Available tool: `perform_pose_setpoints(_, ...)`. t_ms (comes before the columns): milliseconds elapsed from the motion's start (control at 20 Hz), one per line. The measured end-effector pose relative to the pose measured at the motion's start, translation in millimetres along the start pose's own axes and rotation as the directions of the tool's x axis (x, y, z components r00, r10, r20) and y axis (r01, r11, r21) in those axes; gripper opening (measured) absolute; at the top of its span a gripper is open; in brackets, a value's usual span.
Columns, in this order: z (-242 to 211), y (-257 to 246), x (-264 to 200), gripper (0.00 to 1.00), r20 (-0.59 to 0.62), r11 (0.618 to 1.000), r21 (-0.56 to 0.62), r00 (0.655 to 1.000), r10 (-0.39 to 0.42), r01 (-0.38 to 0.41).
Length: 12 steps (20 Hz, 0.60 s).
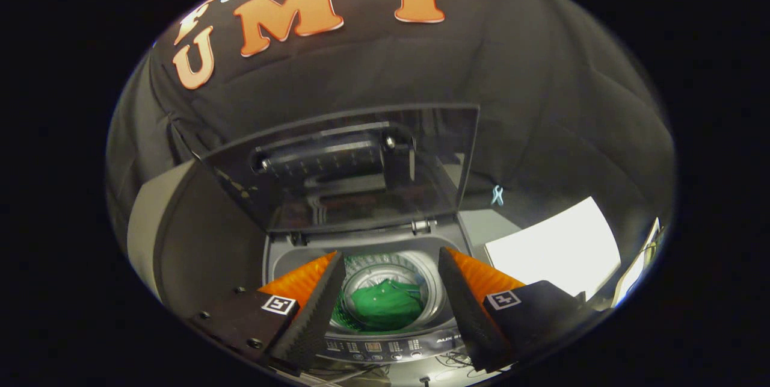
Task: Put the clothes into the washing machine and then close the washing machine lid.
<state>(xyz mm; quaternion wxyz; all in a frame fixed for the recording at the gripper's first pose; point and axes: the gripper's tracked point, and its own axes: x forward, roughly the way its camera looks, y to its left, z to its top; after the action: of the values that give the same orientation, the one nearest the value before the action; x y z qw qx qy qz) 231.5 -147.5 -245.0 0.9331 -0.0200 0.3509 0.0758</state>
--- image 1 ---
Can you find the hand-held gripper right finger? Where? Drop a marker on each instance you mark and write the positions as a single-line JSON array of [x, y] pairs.
[[469, 315]]

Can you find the green polo shirt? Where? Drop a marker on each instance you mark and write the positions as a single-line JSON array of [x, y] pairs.
[[385, 306]]

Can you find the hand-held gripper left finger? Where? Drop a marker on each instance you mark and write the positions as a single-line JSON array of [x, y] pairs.
[[316, 315]]

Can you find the white shelf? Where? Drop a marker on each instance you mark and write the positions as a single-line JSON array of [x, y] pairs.
[[631, 272]]

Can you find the light blue clip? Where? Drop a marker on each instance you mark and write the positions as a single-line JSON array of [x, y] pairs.
[[497, 195]]

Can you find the dark glass washing machine lid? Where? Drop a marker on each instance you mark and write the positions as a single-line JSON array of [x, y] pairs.
[[361, 194]]

